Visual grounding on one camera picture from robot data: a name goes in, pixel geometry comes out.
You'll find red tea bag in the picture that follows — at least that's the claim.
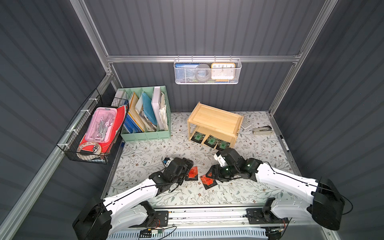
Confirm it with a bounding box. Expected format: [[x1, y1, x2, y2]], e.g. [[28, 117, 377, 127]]
[[200, 175, 218, 190], [185, 167, 199, 181]]

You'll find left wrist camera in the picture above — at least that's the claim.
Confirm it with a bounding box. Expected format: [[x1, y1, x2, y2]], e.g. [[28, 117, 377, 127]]
[[162, 157, 172, 168]]

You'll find white mesh wall basket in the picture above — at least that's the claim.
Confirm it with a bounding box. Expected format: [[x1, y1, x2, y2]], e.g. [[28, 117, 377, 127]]
[[174, 57, 242, 85]]

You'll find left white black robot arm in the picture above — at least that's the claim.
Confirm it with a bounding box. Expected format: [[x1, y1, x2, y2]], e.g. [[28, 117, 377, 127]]
[[73, 158, 194, 240]]

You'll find yellow white clock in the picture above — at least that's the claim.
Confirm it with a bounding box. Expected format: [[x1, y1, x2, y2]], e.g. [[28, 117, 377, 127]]
[[211, 63, 236, 81]]

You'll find grey tape roll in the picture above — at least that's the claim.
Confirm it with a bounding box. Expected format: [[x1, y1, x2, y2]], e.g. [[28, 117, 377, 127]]
[[195, 64, 211, 83]]

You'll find black marker pen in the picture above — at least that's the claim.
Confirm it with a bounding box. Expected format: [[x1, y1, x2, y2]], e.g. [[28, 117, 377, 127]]
[[280, 135, 290, 152]]

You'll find clear tape roll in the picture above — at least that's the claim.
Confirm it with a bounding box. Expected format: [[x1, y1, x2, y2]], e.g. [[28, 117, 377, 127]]
[[77, 142, 102, 155]]

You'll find teal folder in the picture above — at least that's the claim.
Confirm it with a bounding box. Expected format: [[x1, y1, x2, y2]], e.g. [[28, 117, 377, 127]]
[[142, 92, 158, 126]]

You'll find blue box in basket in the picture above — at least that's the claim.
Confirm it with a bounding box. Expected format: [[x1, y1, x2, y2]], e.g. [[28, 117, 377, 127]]
[[174, 63, 199, 84]]

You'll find black wire basket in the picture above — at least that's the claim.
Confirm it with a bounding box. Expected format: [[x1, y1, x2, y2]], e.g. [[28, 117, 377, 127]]
[[57, 90, 129, 165]]

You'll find green file organizer box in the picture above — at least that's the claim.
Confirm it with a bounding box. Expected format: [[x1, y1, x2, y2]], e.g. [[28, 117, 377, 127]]
[[112, 86, 172, 142]]

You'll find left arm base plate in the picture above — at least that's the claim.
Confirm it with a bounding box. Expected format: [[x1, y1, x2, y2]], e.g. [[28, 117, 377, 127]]
[[132, 211, 169, 228]]

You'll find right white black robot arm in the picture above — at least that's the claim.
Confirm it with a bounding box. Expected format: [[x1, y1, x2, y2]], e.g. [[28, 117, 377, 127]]
[[206, 148, 345, 231]]

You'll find grey stapler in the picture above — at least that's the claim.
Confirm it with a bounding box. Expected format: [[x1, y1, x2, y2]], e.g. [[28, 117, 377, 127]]
[[252, 126, 274, 135]]

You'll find red tea bag bottom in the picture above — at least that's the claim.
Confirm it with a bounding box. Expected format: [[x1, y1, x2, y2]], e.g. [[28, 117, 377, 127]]
[[200, 175, 218, 190]]

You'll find wooden two-tier shelf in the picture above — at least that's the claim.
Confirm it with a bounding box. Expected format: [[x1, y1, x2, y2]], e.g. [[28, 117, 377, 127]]
[[187, 103, 244, 148]]

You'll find pink plastic tool case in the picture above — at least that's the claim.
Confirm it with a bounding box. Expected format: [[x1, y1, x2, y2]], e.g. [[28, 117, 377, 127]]
[[85, 107, 118, 144]]

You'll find white calculator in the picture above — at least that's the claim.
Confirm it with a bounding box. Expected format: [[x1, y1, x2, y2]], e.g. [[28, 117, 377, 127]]
[[241, 119, 252, 131]]

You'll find green tea bag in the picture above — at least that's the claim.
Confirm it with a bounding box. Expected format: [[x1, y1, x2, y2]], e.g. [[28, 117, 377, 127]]
[[191, 132, 206, 144], [204, 135, 219, 149], [216, 140, 231, 151]]

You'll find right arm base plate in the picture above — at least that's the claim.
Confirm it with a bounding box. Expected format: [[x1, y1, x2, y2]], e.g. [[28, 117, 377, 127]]
[[245, 208, 289, 225]]

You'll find white binder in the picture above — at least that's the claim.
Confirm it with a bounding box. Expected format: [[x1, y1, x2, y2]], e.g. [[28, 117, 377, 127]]
[[152, 87, 165, 131]]

